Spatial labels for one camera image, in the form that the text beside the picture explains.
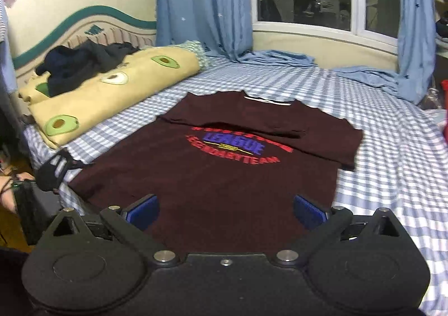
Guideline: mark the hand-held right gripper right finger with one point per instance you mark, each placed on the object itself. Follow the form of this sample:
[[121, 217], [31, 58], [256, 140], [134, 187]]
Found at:
[[308, 211]]

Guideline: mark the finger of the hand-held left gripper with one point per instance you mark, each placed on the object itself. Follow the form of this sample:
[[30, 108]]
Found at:
[[52, 170]]

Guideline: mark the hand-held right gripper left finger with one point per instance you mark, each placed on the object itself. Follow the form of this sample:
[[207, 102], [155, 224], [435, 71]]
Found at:
[[143, 212]]

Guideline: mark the maroon printed t-shirt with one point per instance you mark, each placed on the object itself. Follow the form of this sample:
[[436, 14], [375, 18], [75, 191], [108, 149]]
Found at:
[[217, 193]]

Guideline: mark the blue checked bed sheet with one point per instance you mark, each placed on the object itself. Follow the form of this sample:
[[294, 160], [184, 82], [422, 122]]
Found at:
[[385, 162]]

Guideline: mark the navy garment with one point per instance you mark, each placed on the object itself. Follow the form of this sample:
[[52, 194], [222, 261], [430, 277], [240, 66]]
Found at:
[[59, 59]]

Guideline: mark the black garment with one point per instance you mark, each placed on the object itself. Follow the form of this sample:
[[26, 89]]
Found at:
[[101, 57]]

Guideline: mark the yellow avocado pillow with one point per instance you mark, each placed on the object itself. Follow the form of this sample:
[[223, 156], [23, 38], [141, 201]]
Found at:
[[147, 71]]

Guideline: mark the cream and teal headboard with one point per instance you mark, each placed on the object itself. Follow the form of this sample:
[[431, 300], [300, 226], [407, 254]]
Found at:
[[70, 27]]

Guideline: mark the green checked pillow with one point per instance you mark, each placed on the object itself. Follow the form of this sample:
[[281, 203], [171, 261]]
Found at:
[[196, 52]]

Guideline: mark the red bag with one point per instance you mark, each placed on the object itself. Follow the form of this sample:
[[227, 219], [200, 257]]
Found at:
[[445, 92]]

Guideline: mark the blue star curtain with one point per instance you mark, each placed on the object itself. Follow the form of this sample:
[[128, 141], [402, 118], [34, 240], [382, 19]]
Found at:
[[203, 1], [414, 22]]

